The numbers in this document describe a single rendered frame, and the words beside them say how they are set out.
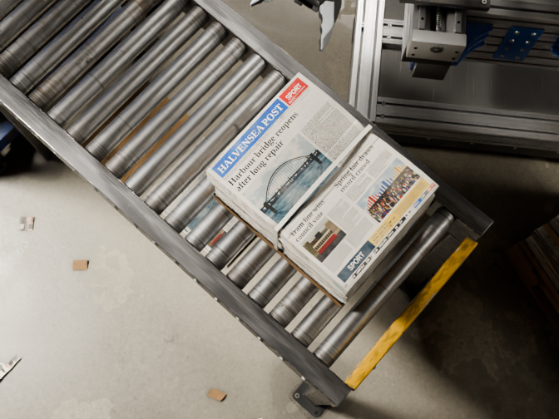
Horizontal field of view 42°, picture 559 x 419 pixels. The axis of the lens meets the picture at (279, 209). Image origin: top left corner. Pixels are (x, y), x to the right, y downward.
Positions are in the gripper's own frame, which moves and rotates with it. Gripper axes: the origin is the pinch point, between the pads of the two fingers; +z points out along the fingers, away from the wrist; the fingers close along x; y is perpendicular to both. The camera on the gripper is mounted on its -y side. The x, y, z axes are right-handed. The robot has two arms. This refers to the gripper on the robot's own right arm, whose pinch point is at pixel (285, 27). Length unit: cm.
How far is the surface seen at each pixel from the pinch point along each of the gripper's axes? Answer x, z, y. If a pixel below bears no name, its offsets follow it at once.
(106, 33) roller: 42, 4, 50
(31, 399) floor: 17, 96, 127
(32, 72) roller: 51, 22, 51
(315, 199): -21.8, 19.1, 17.8
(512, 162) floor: -76, -56, 114
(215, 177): -2.8, 25.6, 20.7
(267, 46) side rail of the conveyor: 7.1, -13.8, 45.1
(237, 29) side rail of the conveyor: 16, -14, 46
